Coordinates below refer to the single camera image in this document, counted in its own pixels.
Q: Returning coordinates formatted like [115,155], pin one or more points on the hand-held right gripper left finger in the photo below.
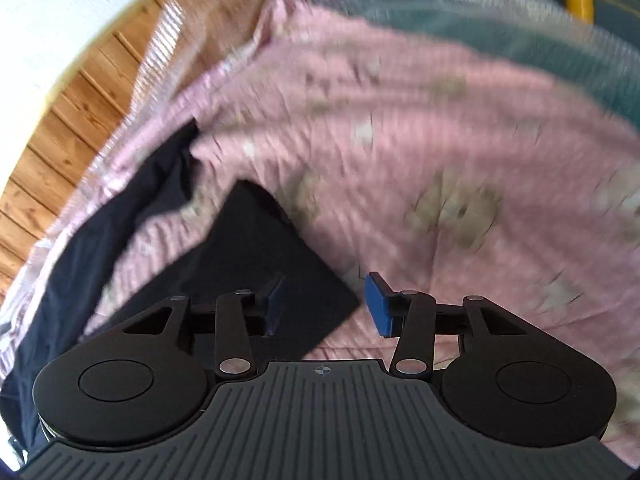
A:
[275,305]

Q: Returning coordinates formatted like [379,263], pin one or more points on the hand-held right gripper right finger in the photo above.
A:
[377,305]

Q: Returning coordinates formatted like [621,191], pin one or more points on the black pants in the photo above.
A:
[260,250]

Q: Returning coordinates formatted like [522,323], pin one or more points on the pink bear-print blanket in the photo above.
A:
[450,160]

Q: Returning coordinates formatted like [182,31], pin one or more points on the wooden headboard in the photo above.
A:
[75,110]

